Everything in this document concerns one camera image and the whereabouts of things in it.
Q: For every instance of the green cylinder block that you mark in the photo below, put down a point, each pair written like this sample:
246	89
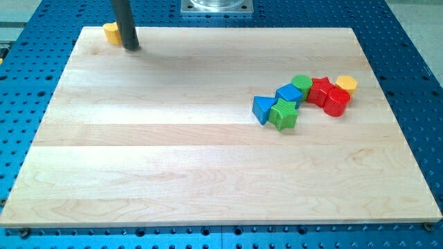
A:
303	83

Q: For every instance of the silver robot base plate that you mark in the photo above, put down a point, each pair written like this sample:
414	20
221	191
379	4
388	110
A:
216	6

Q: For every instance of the light wooden board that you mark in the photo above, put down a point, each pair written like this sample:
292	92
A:
166	136

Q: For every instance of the red star block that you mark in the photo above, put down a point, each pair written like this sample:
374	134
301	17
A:
319	91

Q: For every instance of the blue cube block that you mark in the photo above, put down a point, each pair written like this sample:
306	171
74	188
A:
290	93

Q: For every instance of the blue perforated metal table plate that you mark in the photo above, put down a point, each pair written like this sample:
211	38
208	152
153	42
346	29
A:
36	61

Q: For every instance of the green star block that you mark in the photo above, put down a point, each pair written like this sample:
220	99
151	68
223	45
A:
283	114

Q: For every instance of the yellow hexagon block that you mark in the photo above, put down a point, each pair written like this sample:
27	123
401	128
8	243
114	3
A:
347	83

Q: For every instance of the board stop screw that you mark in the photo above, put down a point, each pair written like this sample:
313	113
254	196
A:
428	226
23	232

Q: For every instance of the left board stop screw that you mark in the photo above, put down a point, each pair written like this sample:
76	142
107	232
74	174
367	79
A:
23	232

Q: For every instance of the blue triangle block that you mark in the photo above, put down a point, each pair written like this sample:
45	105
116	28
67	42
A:
261	108

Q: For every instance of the red cylinder block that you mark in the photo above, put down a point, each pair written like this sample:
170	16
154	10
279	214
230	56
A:
336	102

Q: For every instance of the right board stop screw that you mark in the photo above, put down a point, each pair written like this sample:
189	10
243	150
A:
428	226

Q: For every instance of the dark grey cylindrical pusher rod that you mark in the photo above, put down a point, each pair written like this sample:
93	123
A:
125	22

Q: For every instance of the yellow heart block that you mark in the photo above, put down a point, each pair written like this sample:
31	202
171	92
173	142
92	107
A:
112	33

